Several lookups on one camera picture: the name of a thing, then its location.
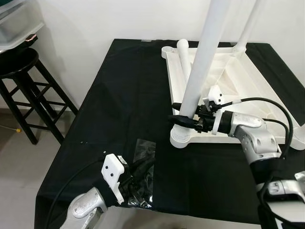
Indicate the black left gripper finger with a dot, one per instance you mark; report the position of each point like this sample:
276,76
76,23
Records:
144,170
135,168

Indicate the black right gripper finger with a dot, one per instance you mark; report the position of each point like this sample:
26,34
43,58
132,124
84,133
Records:
182,120
177,105

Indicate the white plastic table top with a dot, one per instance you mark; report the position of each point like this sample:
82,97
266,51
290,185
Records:
238,71

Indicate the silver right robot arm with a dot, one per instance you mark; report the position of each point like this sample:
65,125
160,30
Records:
257,138

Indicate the crumpled clear tape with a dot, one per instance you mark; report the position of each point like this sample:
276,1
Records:
145,148

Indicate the black round stool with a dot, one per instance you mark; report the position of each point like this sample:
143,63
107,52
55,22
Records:
19,62

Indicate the clear plastic storage box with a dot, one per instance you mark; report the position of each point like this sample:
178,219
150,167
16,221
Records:
16,28

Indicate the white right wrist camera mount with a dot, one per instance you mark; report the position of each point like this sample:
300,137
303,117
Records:
215,94

